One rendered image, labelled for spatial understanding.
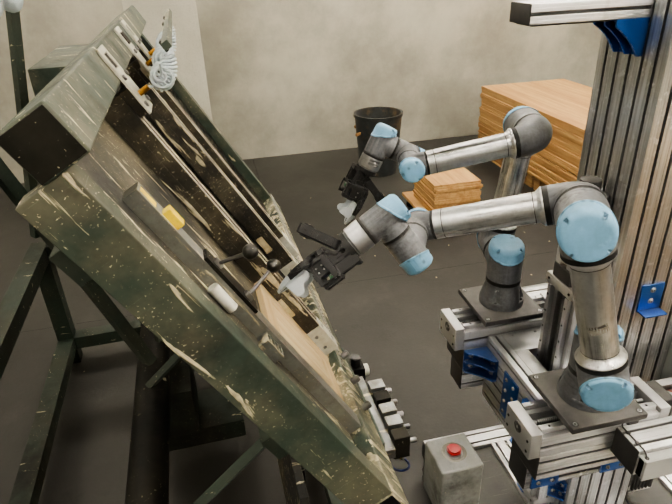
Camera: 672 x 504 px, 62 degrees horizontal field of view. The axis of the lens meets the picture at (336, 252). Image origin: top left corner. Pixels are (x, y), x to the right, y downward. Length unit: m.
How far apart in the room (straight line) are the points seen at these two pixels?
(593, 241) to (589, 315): 0.20
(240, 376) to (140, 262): 0.33
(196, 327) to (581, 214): 0.80
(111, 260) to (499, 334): 1.40
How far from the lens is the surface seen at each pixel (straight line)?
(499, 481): 2.58
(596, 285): 1.34
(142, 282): 1.08
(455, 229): 1.42
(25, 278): 3.17
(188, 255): 1.33
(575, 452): 1.79
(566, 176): 5.44
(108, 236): 1.04
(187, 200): 1.67
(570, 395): 1.69
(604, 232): 1.26
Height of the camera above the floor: 2.14
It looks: 28 degrees down
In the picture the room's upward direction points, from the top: 2 degrees counter-clockwise
